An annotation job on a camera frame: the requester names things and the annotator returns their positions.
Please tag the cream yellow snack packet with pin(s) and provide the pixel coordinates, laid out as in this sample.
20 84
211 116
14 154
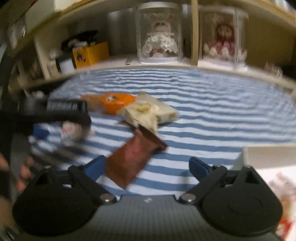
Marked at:
148 112

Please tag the pink dress doll case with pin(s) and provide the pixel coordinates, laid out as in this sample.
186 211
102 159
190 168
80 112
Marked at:
222 36

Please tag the orange snack packet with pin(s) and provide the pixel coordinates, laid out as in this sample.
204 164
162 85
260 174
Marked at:
109 103

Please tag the white tray box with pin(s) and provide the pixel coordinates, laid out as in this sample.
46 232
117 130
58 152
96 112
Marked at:
276 165

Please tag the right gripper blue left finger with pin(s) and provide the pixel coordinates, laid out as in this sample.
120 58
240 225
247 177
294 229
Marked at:
95 168

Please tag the wooden headboard shelf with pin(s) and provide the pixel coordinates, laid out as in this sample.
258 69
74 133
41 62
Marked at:
54 40

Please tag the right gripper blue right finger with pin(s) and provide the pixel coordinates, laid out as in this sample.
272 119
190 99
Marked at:
198 168

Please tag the white cylindrical cup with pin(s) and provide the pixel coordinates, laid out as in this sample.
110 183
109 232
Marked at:
66 66

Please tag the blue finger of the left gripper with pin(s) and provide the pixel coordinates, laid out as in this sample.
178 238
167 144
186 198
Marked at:
40 134

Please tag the brown snack packet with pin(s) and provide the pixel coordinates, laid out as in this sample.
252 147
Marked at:
126 162

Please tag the white dress doll case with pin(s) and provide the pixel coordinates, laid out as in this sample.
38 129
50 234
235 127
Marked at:
159 33

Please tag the person left hand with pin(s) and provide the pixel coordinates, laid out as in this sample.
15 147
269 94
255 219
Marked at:
21 175

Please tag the white cartoon snack packet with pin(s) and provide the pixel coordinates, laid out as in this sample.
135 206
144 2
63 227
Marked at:
74 132

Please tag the yellow cardboard box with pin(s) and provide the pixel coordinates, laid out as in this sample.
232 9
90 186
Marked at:
90 55

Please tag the blue white striped blanket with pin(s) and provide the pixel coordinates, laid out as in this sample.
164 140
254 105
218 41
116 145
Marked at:
218 116

